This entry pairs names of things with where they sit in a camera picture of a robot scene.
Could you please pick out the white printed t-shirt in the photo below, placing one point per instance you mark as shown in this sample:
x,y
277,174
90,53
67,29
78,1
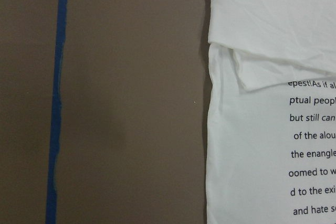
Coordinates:
x,y
271,118

